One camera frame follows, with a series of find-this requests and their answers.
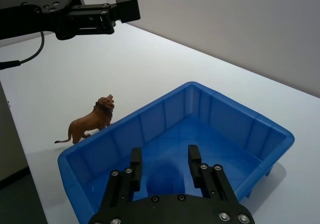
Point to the blue plastic bin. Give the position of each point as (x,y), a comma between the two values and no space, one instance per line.
(225,124)

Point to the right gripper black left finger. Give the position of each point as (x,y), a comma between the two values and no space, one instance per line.
(136,166)

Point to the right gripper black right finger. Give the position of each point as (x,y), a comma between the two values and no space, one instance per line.
(194,164)

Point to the brown toy lion figurine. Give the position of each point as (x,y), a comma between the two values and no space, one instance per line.
(85,126)

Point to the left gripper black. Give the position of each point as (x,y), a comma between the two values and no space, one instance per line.
(30,11)

